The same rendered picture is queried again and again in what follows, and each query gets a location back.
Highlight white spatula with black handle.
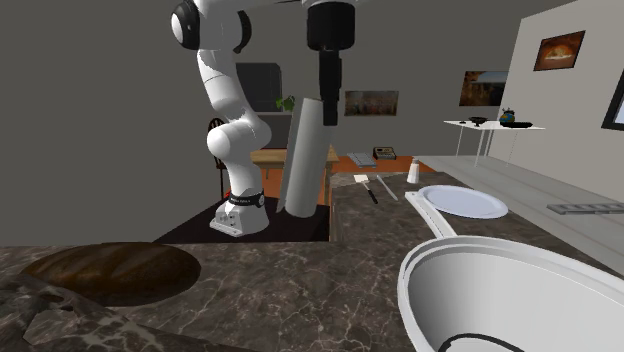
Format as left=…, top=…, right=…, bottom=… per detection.
left=352, top=173, right=379, bottom=205

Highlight brown bread loaf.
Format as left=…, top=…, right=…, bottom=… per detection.
left=21, top=241, right=203, bottom=308

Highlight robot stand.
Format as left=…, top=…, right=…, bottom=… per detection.
left=154, top=198, right=333, bottom=245

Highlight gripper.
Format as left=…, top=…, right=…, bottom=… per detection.
left=306, top=3, right=357, bottom=127

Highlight orange glowing wall picture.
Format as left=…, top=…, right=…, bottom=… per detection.
left=532, top=30, right=587, bottom=73

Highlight wide dark wall picture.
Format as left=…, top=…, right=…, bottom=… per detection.
left=343, top=89, right=400, bottom=118

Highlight white pan with handle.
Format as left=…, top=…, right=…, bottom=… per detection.
left=396, top=190, right=624, bottom=352

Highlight orange rug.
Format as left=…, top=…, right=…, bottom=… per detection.
left=250, top=154, right=437, bottom=207

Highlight white salt shaker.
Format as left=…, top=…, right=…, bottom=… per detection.
left=406, top=156, right=422, bottom=185

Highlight brown landscape wall picture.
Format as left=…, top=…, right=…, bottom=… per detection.
left=458, top=70, right=509, bottom=108

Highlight grey keyboard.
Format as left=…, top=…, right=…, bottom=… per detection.
left=345, top=151, right=379, bottom=170

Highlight white side table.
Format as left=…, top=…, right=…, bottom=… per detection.
left=442, top=108, right=547, bottom=168

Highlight black framed window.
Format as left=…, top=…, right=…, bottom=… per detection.
left=600, top=67, right=624, bottom=132

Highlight white plate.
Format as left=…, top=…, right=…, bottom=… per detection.
left=419, top=184, right=510, bottom=220

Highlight wooden table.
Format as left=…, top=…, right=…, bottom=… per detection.
left=249, top=144, right=341, bottom=207

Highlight grey floor grate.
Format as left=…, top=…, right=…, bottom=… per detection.
left=546, top=201, right=624, bottom=216

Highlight tall grey cylinder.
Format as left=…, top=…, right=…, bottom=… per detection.
left=276, top=96, right=333, bottom=219

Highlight dark grey cabinet with plant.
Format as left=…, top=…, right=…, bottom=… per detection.
left=235, top=61, right=297, bottom=150

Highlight dark wooden chair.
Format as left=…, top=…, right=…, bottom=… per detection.
left=207, top=117, right=229, bottom=199

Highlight grey knife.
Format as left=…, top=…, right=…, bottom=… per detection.
left=375, top=174, right=399, bottom=203

